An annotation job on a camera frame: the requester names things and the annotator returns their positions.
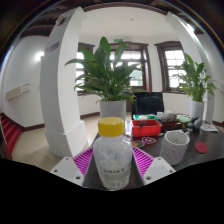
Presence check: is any large leafy plant, white pot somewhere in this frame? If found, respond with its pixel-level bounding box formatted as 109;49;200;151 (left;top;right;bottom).
64;36;145;130

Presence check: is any grey dumbbell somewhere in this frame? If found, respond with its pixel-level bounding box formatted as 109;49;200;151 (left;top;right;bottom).
185;118;203;133

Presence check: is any round orange sticker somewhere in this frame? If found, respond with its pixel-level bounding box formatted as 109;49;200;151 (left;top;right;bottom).
131;139;145;149

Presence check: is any printed magazine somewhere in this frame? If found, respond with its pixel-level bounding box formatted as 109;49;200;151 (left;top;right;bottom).
199;122;219;133

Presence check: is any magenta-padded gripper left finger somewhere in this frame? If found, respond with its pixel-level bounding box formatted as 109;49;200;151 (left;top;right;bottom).
49;145;98;188

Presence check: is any white wall radiator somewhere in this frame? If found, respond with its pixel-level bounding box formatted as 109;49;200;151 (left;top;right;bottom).
4;83;31;101

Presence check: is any white speckled mug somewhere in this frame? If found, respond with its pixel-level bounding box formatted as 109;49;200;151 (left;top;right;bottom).
159;129;191;167

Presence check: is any green box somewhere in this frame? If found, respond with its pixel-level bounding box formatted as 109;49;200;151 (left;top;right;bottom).
132;113;160;122

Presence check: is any wooden tray with small items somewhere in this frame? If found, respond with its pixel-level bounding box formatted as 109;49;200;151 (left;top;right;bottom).
156;110;183;131

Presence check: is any flat round red coaster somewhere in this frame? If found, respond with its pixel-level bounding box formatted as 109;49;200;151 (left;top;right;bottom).
194;141;209;155

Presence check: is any red plastic box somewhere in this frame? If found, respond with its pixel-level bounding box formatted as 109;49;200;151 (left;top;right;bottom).
131;118;163;138

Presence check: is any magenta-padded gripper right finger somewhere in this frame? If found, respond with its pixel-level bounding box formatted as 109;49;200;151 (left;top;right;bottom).
131;145;177;188

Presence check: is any slender leafy plant, white pot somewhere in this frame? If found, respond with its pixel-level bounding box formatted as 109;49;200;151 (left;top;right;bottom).
173;53;218;120

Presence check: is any clear bottle with yellow cap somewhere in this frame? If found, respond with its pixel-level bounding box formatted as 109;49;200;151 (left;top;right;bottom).
92;116;134;191

